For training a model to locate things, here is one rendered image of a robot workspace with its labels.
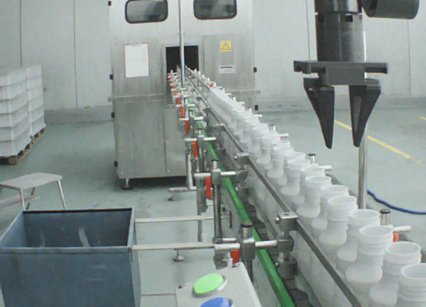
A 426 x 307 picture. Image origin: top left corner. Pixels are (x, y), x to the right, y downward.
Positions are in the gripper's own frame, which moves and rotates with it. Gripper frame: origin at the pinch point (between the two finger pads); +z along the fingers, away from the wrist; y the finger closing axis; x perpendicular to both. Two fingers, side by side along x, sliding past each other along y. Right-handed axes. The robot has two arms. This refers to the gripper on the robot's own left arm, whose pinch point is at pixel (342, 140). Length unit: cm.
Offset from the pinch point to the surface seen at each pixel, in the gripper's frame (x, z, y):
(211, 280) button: 10.0, 11.7, 16.4
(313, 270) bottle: -4.9, 17.9, 1.9
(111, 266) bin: -50, 33, 33
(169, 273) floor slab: -268, 124, 21
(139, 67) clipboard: -480, 9, 39
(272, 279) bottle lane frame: -18.2, 24.3, 5.0
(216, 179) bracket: -55, 17, 10
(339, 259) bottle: 6.7, 12.0, 2.1
